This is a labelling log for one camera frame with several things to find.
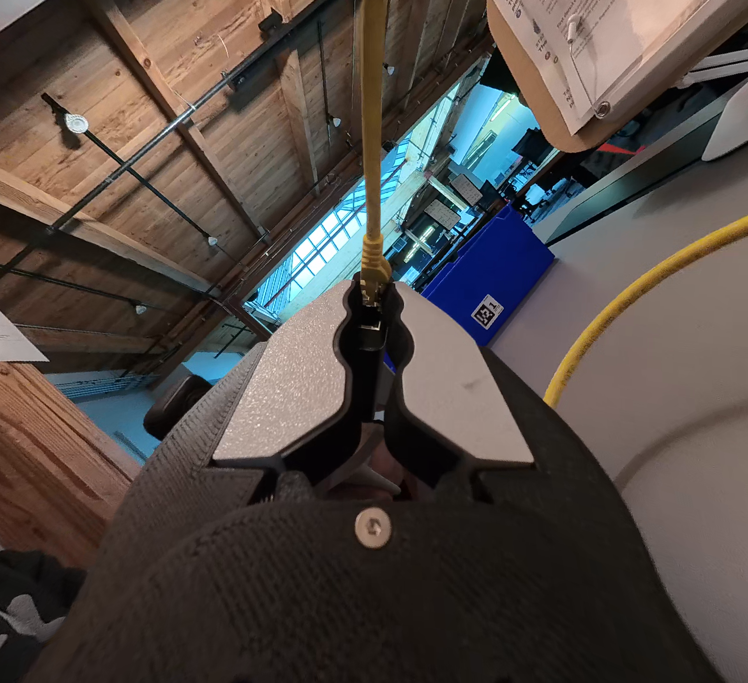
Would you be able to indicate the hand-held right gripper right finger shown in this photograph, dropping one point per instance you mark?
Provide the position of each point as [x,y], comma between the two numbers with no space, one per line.
[461,402]

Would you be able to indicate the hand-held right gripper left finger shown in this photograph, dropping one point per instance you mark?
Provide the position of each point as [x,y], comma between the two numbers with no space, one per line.
[286,391]

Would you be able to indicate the blue plastic bin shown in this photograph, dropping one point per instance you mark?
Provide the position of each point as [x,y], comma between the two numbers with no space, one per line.
[496,262]

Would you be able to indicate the grey desk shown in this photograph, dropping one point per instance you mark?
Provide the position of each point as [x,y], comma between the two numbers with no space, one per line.
[672,344]

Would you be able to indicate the black office chair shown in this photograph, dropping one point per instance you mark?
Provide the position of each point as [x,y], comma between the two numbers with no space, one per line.
[175,408]

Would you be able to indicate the wooden document stand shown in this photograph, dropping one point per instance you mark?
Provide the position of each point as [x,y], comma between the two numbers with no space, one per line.
[526,99]

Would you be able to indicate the person's black white jacket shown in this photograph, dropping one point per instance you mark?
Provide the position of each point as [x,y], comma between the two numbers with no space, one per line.
[29,607]

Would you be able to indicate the wooden post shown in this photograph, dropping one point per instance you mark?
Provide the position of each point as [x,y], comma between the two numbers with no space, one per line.
[52,461]

